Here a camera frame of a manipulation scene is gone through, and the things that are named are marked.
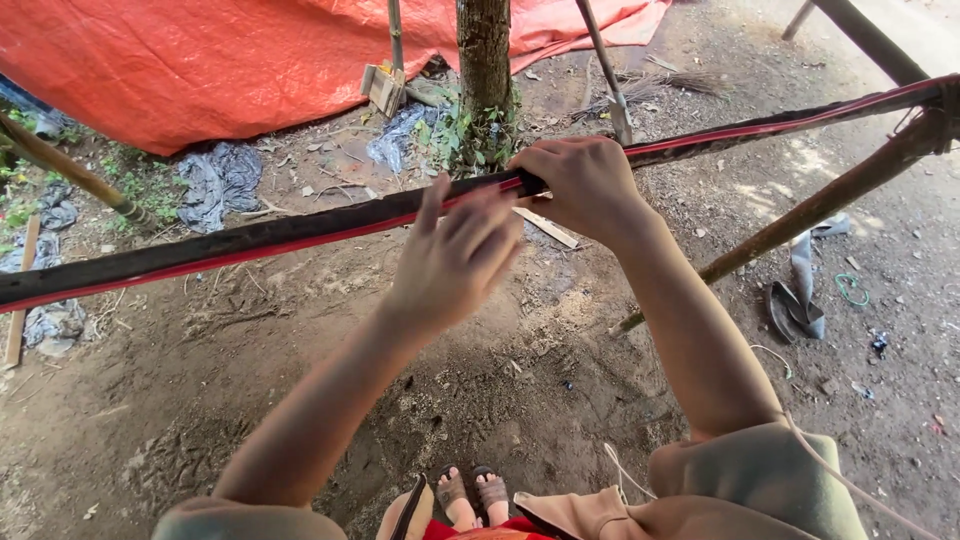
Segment person's right hand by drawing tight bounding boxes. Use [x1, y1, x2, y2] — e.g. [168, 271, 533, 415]
[508, 135, 648, 247]

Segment person's left hand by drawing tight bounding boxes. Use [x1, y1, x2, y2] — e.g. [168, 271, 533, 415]
[378, 171, 526, 340]

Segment black pole with red strip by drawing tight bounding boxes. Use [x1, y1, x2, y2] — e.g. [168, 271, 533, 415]
[0, 73, 960, 316]

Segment short pale wooden slat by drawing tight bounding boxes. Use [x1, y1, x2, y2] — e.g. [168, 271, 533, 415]
[513, 205, 581, 251]

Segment green weeds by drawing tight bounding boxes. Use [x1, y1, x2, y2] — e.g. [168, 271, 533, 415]
[411, 81, 526, 178]

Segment clear crumpled plastic sheet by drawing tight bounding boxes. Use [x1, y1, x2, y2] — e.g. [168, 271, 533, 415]
[365, 102, 445, 175]

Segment tree trunk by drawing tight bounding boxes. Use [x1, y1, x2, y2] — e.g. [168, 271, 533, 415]
[455, 0, 516, 121]

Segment twig broom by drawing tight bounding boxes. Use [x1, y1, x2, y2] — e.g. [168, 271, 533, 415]
[568, 69, 733, 123]

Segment nailed wooden block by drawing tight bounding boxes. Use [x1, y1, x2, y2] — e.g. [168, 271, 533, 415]
[359, 62, 408, 120]

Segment thin bamboo stake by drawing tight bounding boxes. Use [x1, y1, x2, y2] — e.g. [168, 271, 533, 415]
[386, 0, 407, 76]

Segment large grey plastic sheet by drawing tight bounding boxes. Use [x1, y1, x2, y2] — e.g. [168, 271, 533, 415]
[175, 141, 264, 234]

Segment person's left sandal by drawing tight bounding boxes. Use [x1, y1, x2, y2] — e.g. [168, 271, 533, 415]
[435, 462, 471, 514]

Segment person's sandal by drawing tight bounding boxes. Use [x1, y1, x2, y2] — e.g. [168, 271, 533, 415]
[435, 462, 471, 514]
[471, 465, 512, 514]

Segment person's right sandal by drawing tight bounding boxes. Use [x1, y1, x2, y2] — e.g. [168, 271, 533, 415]
[471, 465, 512, 514]

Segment brown bamboo brace pole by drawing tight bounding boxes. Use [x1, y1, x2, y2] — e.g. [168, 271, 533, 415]
[609, 105, 960, 337]

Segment grey rubber scrap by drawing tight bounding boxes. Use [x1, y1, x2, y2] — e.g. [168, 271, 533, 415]
[765, 213, 853, 345]

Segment person's red skirt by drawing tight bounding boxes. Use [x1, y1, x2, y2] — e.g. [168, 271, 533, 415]
[423, 515, 558, 540]

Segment orange tarpaulin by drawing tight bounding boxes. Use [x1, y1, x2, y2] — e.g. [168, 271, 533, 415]
[0, 0, 673, 157]

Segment person's beige shirt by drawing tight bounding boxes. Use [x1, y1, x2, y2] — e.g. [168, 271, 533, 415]
[151, 420, 871, 540]

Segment weathered bamboo pole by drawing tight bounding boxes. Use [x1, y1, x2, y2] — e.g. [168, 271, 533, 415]
[0, 111, 160, 232]

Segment small grey plastic scrap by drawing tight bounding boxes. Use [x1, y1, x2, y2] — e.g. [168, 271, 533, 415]
[36, 183, 80, 232]

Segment dirty grey plastic heap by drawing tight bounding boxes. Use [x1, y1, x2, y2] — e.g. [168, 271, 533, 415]
[0, 231, 88, 358]

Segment long wooden slat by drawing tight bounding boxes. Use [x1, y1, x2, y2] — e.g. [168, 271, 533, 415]
[3, 215, 43, 369]

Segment hoe with wooden handle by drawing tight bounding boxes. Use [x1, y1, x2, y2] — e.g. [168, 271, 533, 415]
[575, 0, 636, 148]

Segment green wire loop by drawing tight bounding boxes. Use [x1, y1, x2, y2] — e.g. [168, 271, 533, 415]
[834, 272, 872, 308]

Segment grey bamboo post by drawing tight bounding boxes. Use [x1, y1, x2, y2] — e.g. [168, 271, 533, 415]
[812, 0, 933, 86]

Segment white cable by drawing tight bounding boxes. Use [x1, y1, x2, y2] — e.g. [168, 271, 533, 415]
[750, 344, 943, 540]

